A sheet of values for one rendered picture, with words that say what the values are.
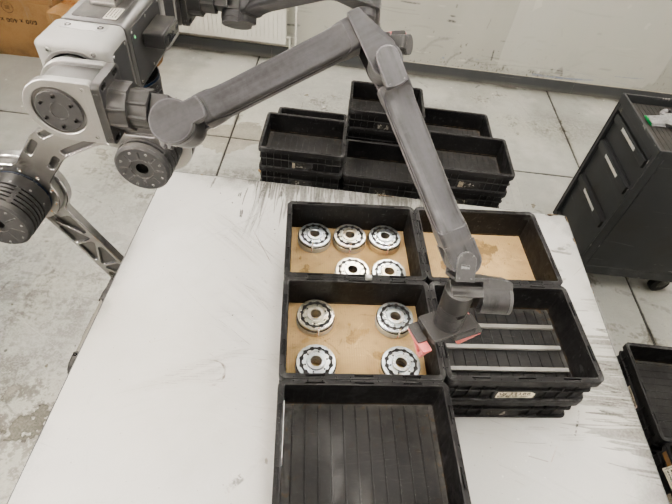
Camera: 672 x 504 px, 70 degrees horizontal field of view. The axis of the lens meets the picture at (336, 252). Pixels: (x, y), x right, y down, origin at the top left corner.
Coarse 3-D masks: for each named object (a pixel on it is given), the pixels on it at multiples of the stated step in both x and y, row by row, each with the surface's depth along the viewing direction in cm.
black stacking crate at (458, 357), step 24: (528, 312) 143; (552, 312) 141; (480, 336) 136; (504, 336) 136; (528, 336) 137; (552, 336) 138; (576, 336) 129; (456, 360) 130; (480, 360) 131; (504, 360) 131; (528, 360) 132; (552, 360) 133; (576, 360) 128
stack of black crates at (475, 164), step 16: (448, 144) 247; (464, 144) 246; (480, 144) 245; (496, 144) 245; (448, 160) 244; (464, 160) 246; (480, 160) 247; (496, 160) 249; (448, 176) 228; (464, 176) 227; (480, 176) 225; (496, 176) 224; (512, 176) 224; (464, 192) 233; (480, 192) 232; (496, 192) 232
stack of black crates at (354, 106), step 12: (360, 84) 268; (372, 84) 268; (360, 96) 274; (372, 96) 273; (420, 96) 264; (348, 108) 269; (360, 108) 269; (372, 108) 270; (420, 108) 260; (348, 120) 257; (360, 120) 253; (372, 120) 254; (384, 120) 253; (348, 132) 260; (360, 132) 258; (372, 132) 258; (384, 132) 257; (396, 144) 264
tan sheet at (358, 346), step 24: (288, 312) 135; (336, 312) 136; (360, 312) 137; (288, 336) 130; (336, 336) 131; (360, 336) 132; (384, 336) 133; (408, 336) 133; (288, 360) 125; (336, 360) 126; (360, 360) 127
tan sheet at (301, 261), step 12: (300, 228) 157; (300, 252) 150; (324, 252) 151; (336, 252) 151; (360, 252) 152; (372, 252) 153; (396, 252) 154; (300, 264) 147; (312, 264) 147; (324, 264) 148; (336, 264) 148; (372, 264) 149
